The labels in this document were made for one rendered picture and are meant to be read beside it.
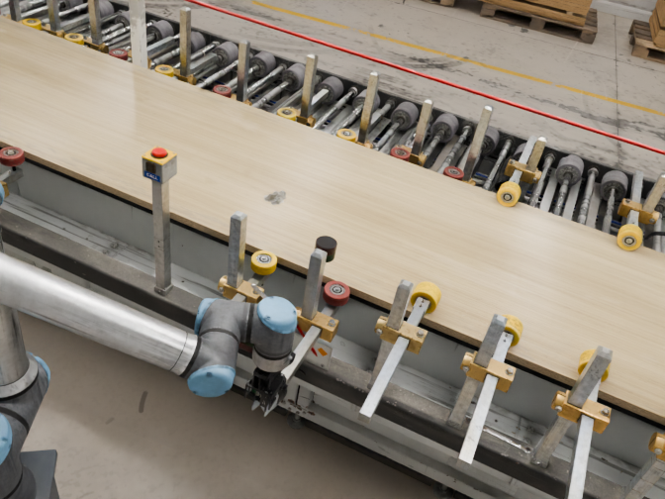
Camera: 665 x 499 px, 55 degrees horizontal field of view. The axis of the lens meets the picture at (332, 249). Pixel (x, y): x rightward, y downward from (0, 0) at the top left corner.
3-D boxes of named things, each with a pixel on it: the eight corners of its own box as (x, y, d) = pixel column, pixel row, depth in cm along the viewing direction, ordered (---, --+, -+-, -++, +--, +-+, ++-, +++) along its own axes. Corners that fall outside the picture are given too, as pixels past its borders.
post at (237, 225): (233, 337, 206) (240, 218, 176) (224, 333, 207) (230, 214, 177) (238, 330, 209) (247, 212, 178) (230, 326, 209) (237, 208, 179)
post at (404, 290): (375, 403, 195) (411, 289, 164) (365, 398, 195) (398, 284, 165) (380, 395, 197) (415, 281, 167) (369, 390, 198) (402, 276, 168)
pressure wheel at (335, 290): (338, 328, 196) (343, 301, 188) (315, 318, 197) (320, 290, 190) (348, 312, 201) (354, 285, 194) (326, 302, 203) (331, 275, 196)
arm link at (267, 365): (265, 327, 154) (301, 343, 152) (263, 341, 157) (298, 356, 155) (246, 349, 148) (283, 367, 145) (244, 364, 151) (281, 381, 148)
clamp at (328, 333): (330, 343, 187) (332, 331, 184) (289, 325, 190) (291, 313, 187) (337, 331, 191) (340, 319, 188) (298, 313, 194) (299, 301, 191)
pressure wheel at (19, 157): (4, 172, 230) (-2, 145, 223) (29, 171, 233) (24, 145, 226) (3, 185, 225) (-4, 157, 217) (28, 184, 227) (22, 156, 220)
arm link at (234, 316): (192, 324, 136) (250, 331, 137) (201, 287, 145) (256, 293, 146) (191, 353, 142) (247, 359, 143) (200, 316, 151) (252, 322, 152)
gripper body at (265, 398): (242, 399, 157) (245, 366, 150) (259, 375, 164) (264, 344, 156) (269, 412, 155) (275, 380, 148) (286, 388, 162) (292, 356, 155)
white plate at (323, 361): (327, 371, 194) (332, 349, 188) (252, 337, 200) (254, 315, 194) (328, 369, 195) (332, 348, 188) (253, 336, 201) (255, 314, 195)
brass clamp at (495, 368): (506, 395, 169) (512, 382, 165) (457, 373, 172) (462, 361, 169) (511, 378, 173) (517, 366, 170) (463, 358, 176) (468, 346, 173)
